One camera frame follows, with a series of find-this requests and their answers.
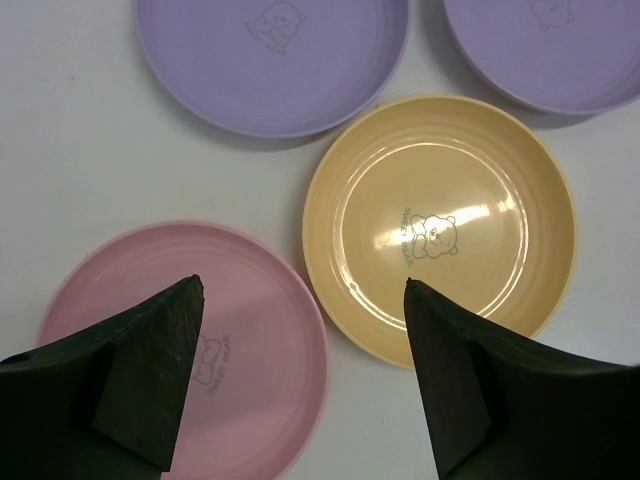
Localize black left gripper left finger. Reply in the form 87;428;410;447
1;275;204;480

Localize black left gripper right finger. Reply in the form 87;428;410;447
404;279;639;479

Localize pink plate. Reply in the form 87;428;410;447
38;221;329;479

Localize orange plate upper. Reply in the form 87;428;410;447
302;96;577;369

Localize purple plate right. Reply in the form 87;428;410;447
444;0;639;116

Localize purple plate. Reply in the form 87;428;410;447
444;0;639;116
134;0;413;139

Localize purple plate left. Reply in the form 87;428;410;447
134;0;413;139

